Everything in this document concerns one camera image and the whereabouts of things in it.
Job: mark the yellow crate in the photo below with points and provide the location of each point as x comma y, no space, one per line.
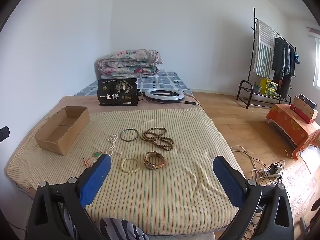
268,87

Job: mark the striped yellow blanket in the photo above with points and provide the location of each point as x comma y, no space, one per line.
162,195

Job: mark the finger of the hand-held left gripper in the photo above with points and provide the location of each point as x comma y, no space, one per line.
3,133

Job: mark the orange cloth covered table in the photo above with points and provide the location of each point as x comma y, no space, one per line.
287,122

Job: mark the pink bed sheet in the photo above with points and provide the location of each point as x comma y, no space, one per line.
82,101

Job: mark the red long box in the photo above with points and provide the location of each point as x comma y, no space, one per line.
300,113

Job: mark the green striped towel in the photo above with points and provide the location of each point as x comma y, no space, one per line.
263,50

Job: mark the grey patterned bed sheet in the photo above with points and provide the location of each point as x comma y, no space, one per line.
165,80

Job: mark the white power strip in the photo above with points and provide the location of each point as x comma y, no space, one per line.
272,172

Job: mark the window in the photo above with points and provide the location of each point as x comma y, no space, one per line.
317,65

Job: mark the black snack bag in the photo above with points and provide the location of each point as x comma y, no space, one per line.
117,92

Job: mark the dark hanging clothes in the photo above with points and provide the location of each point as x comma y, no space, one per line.
282,62

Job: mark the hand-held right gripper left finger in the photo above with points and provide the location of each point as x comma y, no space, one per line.
96,177

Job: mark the folded floral quilt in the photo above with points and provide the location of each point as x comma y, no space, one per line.
130,62

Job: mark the dark blue long box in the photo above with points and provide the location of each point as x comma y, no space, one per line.
310,101

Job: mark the black clothes rack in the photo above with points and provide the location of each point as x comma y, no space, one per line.
243,90

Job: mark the brown cardboard box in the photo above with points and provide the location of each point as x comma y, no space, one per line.
62,130

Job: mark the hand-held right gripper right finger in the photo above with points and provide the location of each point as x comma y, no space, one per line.
227,180

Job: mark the person's striped grey clothing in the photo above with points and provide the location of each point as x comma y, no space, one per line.
120,230

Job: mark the blue bangle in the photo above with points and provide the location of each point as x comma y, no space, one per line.
129,129

